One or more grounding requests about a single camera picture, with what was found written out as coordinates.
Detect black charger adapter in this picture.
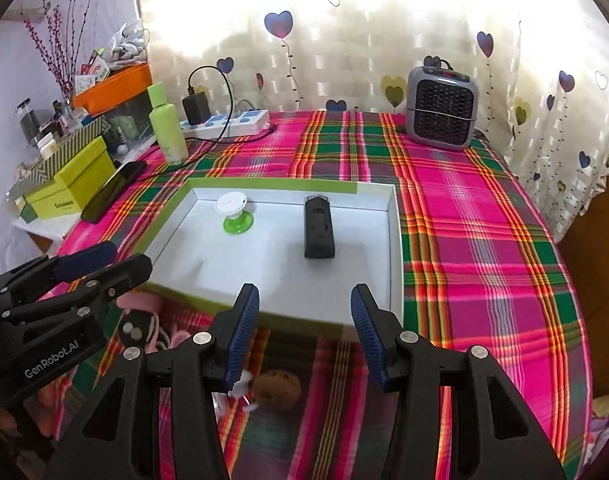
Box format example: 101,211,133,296
182,92,210,125

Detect black rectangular device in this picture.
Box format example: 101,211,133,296
303,194,338,260

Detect white egg-shaped light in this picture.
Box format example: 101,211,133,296
232,370,262,413

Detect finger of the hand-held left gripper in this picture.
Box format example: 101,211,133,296
0,241,118,311
0,254,153,353

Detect grey chevron patterned box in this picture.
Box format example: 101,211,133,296
7,115,108,201

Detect light green bottle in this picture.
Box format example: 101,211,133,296
147,82,189,165

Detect brown walnut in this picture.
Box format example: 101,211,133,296
252,370,301,413

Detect black charging cable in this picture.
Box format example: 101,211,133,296
134,65,280,181

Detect white power strip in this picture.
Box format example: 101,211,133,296
179,109,271,140

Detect shallow white cardboard box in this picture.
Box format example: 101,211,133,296
142,177,405,328

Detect clear plastic container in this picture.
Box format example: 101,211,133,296
104,100,152,146

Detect yellow-green cardboard box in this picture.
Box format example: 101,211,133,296
23,135,116,221

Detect black smartphone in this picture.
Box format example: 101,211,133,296
80,161,148,224

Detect plaid tablecloth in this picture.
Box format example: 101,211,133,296
49,109,593,480

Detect wooden cabinet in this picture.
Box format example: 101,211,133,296
559,170,609,401

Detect pink clip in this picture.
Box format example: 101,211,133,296
147,310,190,351

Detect pink branch decoration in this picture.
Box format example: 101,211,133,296
23,0,85,96

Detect dark glass jar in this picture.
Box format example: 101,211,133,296
17,99,42,143

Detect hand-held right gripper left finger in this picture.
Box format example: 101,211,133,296
44,284,261,480

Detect grey space heater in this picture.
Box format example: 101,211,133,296
406,57,481,150

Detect clear plastic bag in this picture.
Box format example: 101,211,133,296
107,22,148,68

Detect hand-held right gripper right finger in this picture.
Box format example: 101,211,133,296
351,284,568,480

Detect heart print curtain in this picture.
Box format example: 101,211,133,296
134,0,609,241

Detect green suction cup holder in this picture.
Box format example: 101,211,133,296
215,193,256,236

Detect colourful paper packets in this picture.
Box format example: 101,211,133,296
74,50,110,96

